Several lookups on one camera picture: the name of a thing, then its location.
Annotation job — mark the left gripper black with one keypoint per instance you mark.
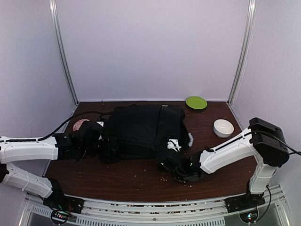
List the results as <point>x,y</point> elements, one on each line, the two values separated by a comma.
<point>113,148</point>

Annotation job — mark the black backpack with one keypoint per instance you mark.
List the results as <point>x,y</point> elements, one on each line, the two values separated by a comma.
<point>142,131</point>

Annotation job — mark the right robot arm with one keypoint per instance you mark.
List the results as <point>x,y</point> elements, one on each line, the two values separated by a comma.
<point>261,139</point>

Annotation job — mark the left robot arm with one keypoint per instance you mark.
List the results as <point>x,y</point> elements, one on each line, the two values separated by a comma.
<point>87,141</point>

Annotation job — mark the patterned pink bowl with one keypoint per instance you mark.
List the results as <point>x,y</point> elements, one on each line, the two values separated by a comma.
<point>78,124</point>

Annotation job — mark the green plate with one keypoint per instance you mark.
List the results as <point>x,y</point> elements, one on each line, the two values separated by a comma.
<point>196,102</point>

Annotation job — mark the white ribbed bowl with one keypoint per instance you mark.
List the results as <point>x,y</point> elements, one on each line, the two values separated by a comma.
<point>223,128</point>

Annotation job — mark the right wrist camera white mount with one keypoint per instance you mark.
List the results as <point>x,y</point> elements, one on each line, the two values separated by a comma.
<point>173,144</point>

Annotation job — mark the front aluminium rail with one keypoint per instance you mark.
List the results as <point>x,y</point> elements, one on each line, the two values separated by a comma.
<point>205,212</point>

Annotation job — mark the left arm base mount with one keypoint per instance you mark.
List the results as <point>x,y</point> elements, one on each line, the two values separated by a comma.
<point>65,210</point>

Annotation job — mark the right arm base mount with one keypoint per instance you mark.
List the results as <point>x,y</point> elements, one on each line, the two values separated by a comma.
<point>246,205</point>

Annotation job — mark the left aluminium frame post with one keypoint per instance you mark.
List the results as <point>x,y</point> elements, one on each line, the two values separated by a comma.
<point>62,54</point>

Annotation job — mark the aluminium frame post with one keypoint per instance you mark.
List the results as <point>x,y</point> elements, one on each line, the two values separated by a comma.
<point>243,53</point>
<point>62,54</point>

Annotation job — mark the right aluminium frame post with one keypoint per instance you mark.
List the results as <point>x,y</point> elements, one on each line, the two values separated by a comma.
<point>243,53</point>

